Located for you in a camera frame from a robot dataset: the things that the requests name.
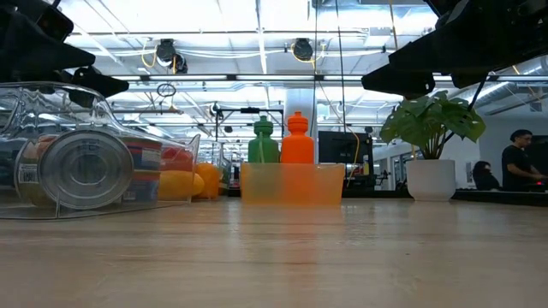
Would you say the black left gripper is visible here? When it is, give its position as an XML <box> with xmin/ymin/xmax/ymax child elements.
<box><xmin>0</xmin><ymin>0</ymin><xmax>129</xmax><ymax>108</ymax></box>

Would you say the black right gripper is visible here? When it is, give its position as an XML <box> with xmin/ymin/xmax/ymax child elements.
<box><xmin>388</xmin><ymin>0</ymin><xmax>548</xmax><ymax>78</ymax></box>

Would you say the clear plastic bin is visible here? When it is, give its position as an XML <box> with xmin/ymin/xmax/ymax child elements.
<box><xmin>188</xmin><ymin>134</ymin><xmax>235</xmax><ymax>202</ymax></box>
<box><xmin>0</xmin><ymin>80</ymin><xmax>201</xmax><ymax>222</ymax></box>

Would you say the Van Camp's tuna can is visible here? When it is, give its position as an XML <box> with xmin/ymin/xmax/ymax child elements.
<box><xmin>14</xmin><ymin>129</ymin><xmax>134</xmax><ymax>210</ymax></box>

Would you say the orange plastic bottle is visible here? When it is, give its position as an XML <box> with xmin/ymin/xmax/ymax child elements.
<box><xmin>280</xmin><ymin>110</ymin><xmax>316</xmax><ymax>164</ymax></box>

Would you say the red bell pepper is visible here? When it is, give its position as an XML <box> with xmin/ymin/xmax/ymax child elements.
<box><xmin>160</xmin><ymin>146</ymin><xmax>194</xmax><ymax>173</ymax></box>

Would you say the green plastic bottle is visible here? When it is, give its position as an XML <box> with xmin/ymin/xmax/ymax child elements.
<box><xmin>247</xmin><ymin>115</ymin><xmax>281</xmax><ymax>164</ymax></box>

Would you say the yellow-orange mango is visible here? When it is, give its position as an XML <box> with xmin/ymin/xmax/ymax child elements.
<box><xmin>157</xmin><ymin>169</ymin><xmax>206</xmax><ymax>202</ymax></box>

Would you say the orange fruit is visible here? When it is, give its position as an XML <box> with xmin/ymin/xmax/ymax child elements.
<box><xmin>194</xmin><ymin>162</ymin><xmax>223</xmax><ymax>201</ymax></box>

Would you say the black monitor screen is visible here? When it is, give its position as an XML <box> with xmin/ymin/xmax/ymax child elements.
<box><xmin>317</xmin><ymin>130</ymin><xmax>374</xmax><ymax>189</ymax></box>

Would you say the potted green plant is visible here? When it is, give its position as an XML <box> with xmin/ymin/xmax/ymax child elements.
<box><xmin>379</xmin><ymin>90</ymin><xmax>487</xmax><ymax>203</ymax></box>

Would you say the black ceiling-mounted device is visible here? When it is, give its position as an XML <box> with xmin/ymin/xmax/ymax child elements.
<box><xmin>292</xmin><ymin>37</ymin><xmax>315</xmax><ymax>62</ymax></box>
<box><xmin>154</xmin><ymin>37</ymin><xmax>189</xmax><ymax>74</ymax></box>

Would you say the person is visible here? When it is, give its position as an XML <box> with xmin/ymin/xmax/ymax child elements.
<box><xmin>472</xmin><ymin>160</ymin><xmax>503</xmax><ymax>192</ymax></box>
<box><xmin>500</xmin><ymin>128</ymin><xmax>548</xmax><ymax>193</ymax></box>

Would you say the orange translucent plastic bin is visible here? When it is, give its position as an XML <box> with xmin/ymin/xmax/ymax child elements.
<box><xmin>239</xmin><ymin>162</ymin><xmax>346</xmax><ymax>206</ymax></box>

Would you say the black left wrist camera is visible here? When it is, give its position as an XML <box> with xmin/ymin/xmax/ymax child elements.
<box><xmin>36</xmin><ymin>3</ymin><xmax>75</xmax><ymax>43</ymax></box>

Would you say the black background rig frame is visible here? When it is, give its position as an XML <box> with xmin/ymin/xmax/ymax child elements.
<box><xmin>212</xmin><ymin>102</ymin><xmax>287</xmax><ymax>142</ymax></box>

